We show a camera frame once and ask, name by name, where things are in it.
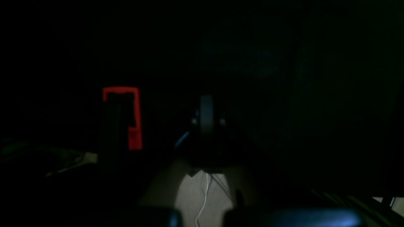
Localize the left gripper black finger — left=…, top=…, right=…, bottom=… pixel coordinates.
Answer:
left=193, top=95, right=226, bottom=142

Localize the red and black clamp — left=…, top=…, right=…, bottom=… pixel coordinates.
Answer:
left=102, top=86, right=143, bottom=151

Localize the black table cloth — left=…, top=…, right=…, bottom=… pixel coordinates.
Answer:
left=1, top=0, right=403, bottom=197

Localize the white floor cable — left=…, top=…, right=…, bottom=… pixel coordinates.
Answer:
left=195, top=173, right=211, bottom=227

